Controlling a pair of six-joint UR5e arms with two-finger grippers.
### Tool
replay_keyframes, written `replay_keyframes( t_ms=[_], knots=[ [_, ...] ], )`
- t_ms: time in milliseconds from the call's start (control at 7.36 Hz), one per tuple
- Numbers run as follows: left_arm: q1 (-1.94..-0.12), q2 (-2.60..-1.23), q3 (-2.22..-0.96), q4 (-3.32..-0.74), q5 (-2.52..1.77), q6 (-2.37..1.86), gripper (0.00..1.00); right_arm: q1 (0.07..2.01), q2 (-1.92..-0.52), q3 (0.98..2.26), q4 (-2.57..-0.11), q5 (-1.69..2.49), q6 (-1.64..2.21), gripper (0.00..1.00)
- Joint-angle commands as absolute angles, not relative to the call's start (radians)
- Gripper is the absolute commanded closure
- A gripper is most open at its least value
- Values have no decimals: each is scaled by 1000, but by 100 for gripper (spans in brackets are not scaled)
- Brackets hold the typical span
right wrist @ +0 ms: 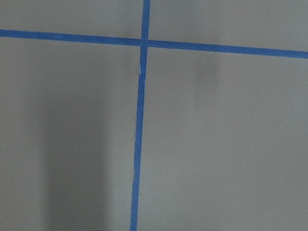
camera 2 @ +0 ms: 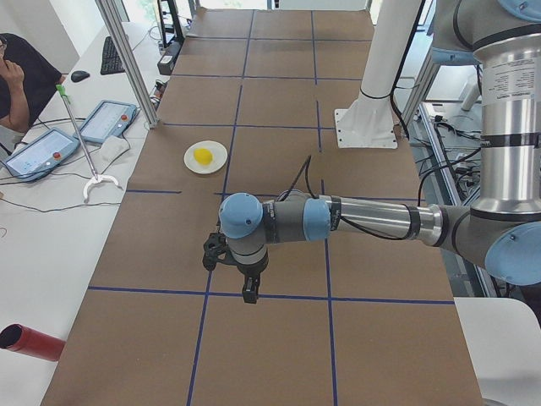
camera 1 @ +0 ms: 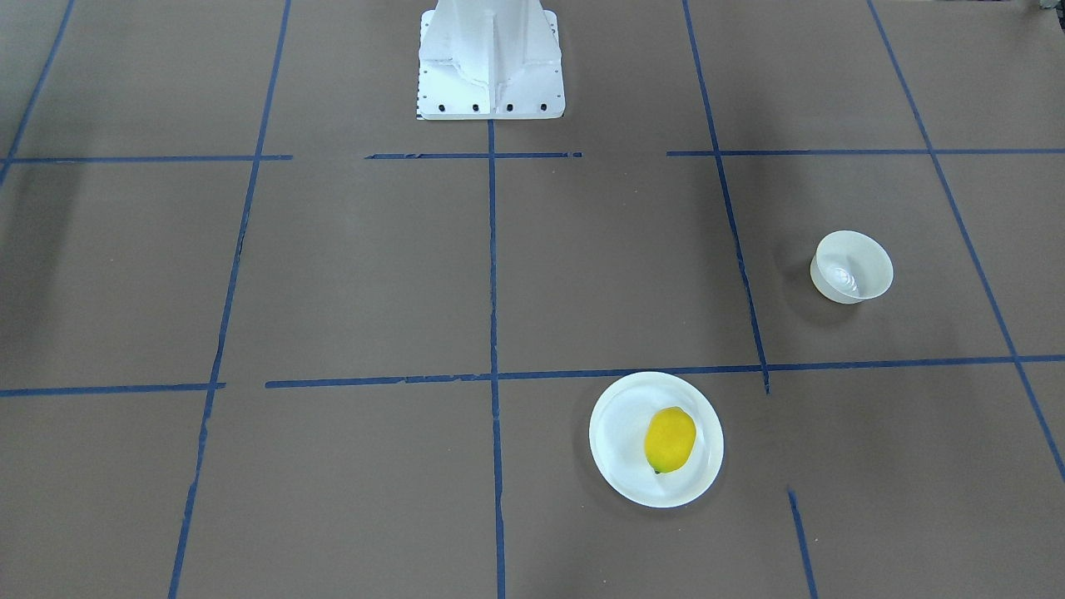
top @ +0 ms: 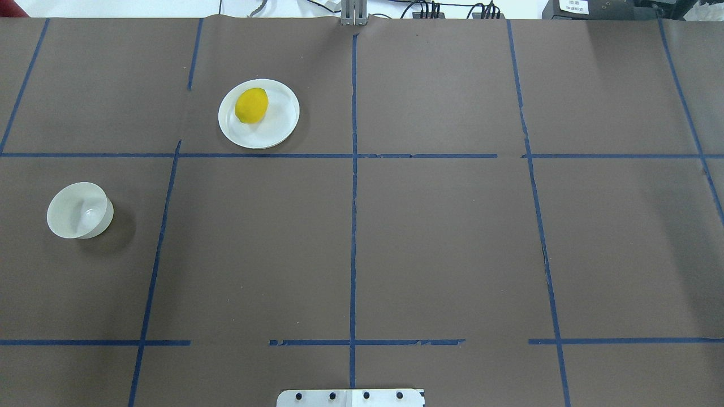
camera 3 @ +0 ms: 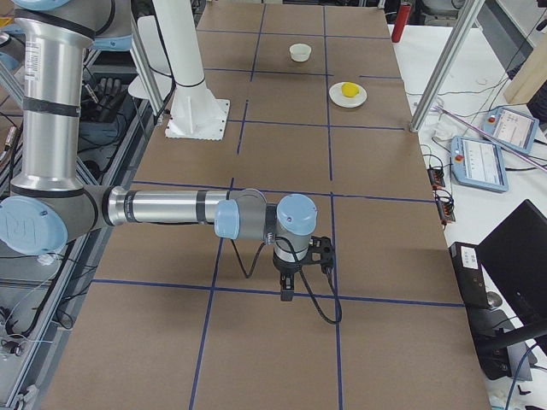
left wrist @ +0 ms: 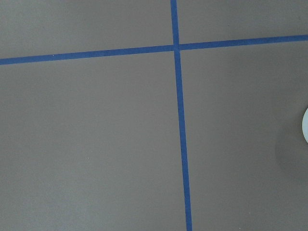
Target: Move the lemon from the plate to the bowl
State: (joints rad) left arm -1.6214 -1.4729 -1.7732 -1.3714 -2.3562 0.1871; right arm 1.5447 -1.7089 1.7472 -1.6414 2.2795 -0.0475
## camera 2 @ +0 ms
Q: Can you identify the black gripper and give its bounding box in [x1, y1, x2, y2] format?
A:
[237, 252, 268, 303]

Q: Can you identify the yellow lemon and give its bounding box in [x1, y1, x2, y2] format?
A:
[194, 148, 214, 166]

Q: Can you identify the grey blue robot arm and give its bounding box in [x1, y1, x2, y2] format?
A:
[203, 1, 540, 303]

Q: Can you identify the white plate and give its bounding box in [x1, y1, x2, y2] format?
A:
[183, 140, 228, 174]

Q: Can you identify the white grabber tool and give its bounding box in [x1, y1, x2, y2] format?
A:
[56, 85, 121, 203]

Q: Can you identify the white cloth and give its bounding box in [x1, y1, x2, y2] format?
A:
[99, 136, 129, 162]

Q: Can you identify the blue teach pendant far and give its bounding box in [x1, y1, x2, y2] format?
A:
[79, 100, 138, 144]

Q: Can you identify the blue teach pendant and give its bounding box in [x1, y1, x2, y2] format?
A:
[79, 100, 138, 144]
[2, 128, 79, 182]

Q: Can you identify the black box on table edge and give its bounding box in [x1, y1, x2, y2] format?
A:
[157, 41, 182, 75]

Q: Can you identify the blue teach pendant near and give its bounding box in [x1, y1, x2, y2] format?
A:
[2, 128, 79, 182]

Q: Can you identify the red cylinder tube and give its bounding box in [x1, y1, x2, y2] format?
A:
[1, 324, 65, 361]

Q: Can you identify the black keyboard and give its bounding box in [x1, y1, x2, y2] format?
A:
[100, 36, 124, 75]

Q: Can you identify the black computer mouse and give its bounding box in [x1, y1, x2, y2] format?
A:
[70, 70, 90, 83]

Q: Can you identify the seated person in black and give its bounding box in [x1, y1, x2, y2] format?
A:
[1, 33, 65, 134]

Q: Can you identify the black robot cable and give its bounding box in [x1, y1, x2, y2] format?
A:
[276, 155, 413, 241]

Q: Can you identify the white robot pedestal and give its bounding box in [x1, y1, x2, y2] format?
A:
[335, 0, 424, 149]

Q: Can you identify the aluminium frame post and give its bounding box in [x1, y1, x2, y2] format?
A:
[96, 0, 159, 129]

